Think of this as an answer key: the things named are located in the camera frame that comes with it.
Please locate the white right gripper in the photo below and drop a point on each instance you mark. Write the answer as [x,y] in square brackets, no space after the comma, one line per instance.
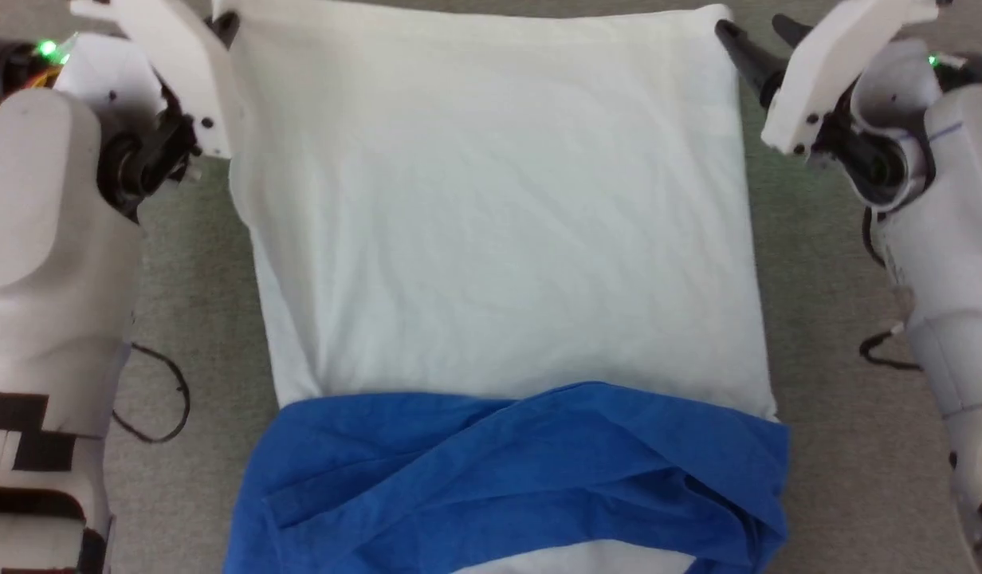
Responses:
[826,64]

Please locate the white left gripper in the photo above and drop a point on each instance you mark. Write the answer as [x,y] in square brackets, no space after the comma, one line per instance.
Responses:
[188,48]

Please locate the white and blue garment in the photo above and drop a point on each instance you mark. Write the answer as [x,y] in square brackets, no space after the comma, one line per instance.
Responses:
[499,239]

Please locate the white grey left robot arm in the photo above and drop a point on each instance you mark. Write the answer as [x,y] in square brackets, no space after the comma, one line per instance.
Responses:
[45,239]

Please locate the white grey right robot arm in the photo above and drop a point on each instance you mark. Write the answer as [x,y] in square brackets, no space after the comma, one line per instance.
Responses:
[953,239]

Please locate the grey fabric sofa cushion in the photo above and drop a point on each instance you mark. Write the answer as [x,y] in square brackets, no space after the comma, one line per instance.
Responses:
[188,279]

